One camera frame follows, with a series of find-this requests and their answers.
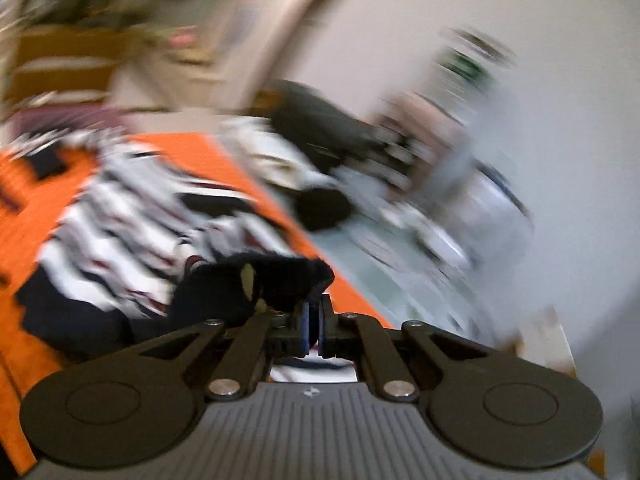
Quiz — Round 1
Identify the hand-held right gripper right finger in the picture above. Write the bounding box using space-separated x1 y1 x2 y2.
319 295 491 403

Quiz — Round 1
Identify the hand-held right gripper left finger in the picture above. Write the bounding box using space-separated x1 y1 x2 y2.
132 301 312 402

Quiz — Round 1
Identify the navy red white striped sweater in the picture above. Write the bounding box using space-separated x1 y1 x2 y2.
15 127 361 381

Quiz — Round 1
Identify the leaf print checked tablecloth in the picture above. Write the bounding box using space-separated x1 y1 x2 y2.
300 160 526 343

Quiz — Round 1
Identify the black rolled garment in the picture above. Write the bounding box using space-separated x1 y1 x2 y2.
295 187 354 233

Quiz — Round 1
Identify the cream white folded cloth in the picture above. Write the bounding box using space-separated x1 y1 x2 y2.
225 120 332 192

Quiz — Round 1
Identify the orange knitted blanket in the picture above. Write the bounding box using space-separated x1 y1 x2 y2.
0 132 396 476

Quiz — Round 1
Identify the white appliance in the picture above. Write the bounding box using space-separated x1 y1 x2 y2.
440 160 532 263

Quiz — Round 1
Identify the dark green folded garment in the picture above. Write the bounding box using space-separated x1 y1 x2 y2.
270 80 393 171

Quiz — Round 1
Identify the wooden cabinet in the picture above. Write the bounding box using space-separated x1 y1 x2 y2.
12 27 133 103

